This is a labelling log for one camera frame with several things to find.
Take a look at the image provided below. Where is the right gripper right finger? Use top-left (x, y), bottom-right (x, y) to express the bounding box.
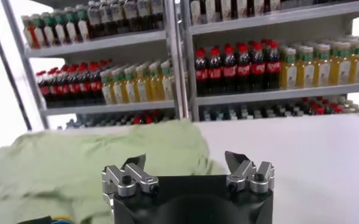
top-left (224, 150), bottom-right (276, 195)

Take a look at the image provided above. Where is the green polo shirt with print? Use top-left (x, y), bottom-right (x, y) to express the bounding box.
top-left (0, 119), bottom-right (229, 224)

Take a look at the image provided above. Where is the black window post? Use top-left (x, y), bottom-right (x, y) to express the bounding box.
top-left (0, 0), bottom-right (33, 131)

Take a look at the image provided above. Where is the dark cable with yellow wire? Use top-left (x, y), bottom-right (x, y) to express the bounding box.
top-left (16, 215), bottom-right (73, 224)

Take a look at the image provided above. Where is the grey metal shelf rack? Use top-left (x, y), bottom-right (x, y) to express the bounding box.
top-left (1, 0), bottom-right (188, 130)
top-left (179, 0), bottom-right (359, 122)

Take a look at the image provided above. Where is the cola bottle red cap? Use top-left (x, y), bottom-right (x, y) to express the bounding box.
top-left (88, 62), bottom-right (104, 103)
top-left (235, 43), bottom-right (252, 93)
top-left (250, 42), bottom-right (266, 91)
top-left (35, 71), bottom-right (51, 106)
top-left (68, 65), bottom-right (82, 104)
top-left (77, 63), bottom-right (92, 103)
top-left (264, 41), bottom-right (281, 91)
top-left (57, 67), bottom-right (71, 105)
top-left (194, 47), bottom-right (209, 96)
top-left (46, 69), bottom-right (61, 105)
top-left (208, 47), bottom-right (223, 95)
top-left (221, 44), bottom-right (237, 94)

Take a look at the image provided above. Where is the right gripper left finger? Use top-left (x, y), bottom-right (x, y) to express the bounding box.
top-left (101, 153), bottom-right (160, 198)

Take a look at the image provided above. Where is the dark drink bottle blue label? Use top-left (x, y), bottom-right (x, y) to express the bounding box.
top-left (142, 0), bottom-right (157, 31)
top-left (115, 0), bottom-right (131, 34)
top-left (129, 0), bottom-right (145, 33)
top-left (87, 1), bottom-right (104, 39)
top-left (101, 0), bottom-right (118, 36)
top-left (154, 0), bottom-right (165, 30)

